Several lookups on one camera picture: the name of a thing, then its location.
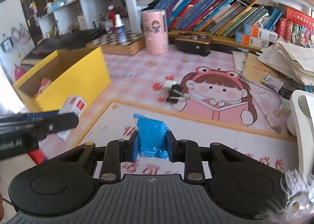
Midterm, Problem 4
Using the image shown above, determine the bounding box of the blue plastic packet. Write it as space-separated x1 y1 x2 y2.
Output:
133 113 170 159

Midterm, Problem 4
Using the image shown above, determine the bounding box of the white staples box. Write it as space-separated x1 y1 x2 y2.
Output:
57 96 87 141

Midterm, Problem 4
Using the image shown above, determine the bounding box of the pink plush pig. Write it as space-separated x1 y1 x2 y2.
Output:
34 78 53 98

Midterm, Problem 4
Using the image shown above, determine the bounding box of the pink cartoon desk mat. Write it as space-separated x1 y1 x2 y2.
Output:
41 47 298 172

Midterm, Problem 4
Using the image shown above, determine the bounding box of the black binder clip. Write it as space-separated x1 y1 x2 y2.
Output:
166 84 191 104

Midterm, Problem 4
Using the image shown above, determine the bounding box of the yellow cardboard box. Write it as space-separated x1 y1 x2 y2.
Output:
13 47 111 112

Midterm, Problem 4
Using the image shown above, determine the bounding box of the white charger cube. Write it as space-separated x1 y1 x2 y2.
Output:
162 80 177 91

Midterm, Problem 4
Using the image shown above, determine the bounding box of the pink pencil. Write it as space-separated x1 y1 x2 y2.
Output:
250 93 275 129

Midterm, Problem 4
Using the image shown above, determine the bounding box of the black electronic keyboard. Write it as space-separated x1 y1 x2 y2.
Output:
21 29 107 66

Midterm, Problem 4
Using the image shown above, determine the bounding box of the brown envelope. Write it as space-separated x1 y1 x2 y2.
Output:
243 53 279 85

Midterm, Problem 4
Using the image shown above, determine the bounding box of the wooden chess board box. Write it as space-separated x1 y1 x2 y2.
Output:
86 32 146 57

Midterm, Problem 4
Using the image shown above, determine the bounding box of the dark brown retro radio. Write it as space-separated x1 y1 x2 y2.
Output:
175 33 212 57

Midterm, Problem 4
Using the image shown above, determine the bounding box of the small silver sachet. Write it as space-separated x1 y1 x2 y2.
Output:
261 74 284 92

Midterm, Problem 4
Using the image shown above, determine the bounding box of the white blue spray bottle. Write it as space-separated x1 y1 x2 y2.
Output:
114 14 127 43

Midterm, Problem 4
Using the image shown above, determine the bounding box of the white desk organizer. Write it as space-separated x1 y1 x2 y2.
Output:
287 90 313 176

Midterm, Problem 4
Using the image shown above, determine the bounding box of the orange white box lower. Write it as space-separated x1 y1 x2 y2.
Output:
235 32 269 48

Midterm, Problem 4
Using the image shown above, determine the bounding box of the orange white box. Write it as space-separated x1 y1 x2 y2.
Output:
244 24 278 43
235 32 269 48

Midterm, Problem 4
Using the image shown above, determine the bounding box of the pink cylindrical container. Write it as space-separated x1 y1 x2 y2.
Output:
142 9 169 55

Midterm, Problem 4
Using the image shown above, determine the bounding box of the white shelf unit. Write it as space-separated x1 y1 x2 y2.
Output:
38 0 154 37

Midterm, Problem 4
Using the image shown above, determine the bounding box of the orange white box upper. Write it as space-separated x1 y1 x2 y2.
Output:
244 24 278 43

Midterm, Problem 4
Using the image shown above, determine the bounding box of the row of books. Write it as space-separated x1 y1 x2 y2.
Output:
151 0 284 37

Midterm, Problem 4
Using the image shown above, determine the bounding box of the stack of papers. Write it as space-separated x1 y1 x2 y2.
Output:
258 38 313 86

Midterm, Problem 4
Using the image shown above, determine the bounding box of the red book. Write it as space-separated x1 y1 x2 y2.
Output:
278 3 314 28

